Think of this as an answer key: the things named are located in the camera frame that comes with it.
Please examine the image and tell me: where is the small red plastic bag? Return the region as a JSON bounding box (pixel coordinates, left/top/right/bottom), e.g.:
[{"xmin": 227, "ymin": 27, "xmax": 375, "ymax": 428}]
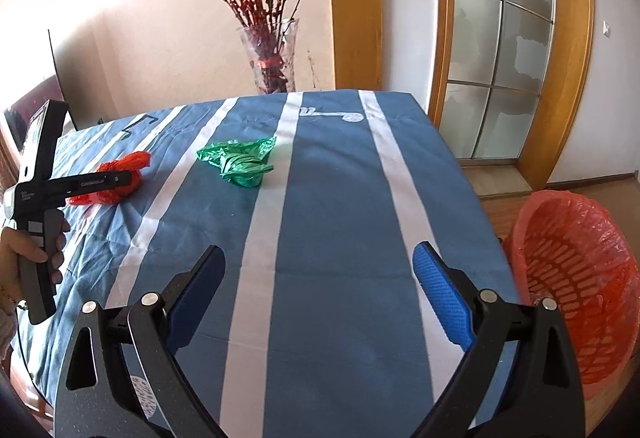
[{"xmin": 66, "ymin": 150, "xmax": 152, "ymax": 207}]

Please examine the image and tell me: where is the wooden door frame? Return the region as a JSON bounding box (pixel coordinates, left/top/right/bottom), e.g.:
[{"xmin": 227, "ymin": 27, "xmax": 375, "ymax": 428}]
[{"xmin": 430, "ymin": 0, "xmax": 600, "ymax": 191}]

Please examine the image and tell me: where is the wooden wall trim post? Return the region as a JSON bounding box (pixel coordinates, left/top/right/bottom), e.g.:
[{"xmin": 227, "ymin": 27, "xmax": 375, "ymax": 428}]
[{"xmin": 325, "ymin": 0, "xmax": 385, "ymax": 93}]

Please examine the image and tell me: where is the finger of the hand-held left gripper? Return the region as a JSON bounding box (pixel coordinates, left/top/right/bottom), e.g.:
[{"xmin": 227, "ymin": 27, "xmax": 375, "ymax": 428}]
[{"xmin": 42, "ymin": 169, "xmax": 134, "ymax": 199}]

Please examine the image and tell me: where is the red plastic basket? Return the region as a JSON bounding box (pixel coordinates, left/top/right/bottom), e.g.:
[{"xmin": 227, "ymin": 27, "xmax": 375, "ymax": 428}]
[{"xmin": 501, "ymin": 190, "xmax": 634, "ymax": 400}]

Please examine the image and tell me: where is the blue white striped tablecloth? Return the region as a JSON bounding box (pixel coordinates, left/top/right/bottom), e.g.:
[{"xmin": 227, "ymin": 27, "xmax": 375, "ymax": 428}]
[{"xmin": 10, "ymin": 90, "xmax": 522, "ymax": 438}]

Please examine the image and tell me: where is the glass vase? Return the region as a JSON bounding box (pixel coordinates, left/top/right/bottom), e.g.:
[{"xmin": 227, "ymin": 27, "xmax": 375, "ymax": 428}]
[{"xmin": 237, "ymin": 18, "xmax": 301, "ymax": 95}]

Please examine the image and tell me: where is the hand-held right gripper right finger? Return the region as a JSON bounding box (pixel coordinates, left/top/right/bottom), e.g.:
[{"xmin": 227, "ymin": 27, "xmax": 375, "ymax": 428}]
[{"xmin": 412, "ymin": 241, "xmax": 587, "ymax": 438}]

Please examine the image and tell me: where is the frosted glass door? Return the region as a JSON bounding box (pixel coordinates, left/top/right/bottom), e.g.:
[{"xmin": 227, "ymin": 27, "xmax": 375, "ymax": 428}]
[{"xmin": 444, "ymin": 0, "xmax": 557, "ymax": 161}]

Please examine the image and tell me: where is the black flat television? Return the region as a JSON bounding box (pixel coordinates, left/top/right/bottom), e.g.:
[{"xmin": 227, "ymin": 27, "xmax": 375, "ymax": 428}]
[{"xmin": 2, "ymin": 28, "xmax": 82, "ymax": 155}]

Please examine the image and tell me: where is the green plastic bag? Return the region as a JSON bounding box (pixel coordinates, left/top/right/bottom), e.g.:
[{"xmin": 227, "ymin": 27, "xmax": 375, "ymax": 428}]
[{"xmin": 195, "ymin": 136, "xmax": 277, "ymax": 189}]

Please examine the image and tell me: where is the person's left forearm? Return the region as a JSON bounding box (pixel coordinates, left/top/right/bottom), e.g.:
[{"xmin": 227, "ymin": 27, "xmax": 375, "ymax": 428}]
[{"xmin": 0, "ymin": 300, "xmax": 20, "ymax": 361}]

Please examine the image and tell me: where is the person's left hand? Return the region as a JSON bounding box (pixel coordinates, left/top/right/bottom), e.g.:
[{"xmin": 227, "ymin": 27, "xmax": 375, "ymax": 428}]
[{"xmin": 0, "ymin": 220, "xmax": 67, "ymax": 306}]

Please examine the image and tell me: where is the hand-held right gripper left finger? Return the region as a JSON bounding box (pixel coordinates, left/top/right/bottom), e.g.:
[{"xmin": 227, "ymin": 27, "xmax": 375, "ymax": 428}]
[{"xmin": 52, "ymin": 245, "xmax": 229, "ymax": 438}]

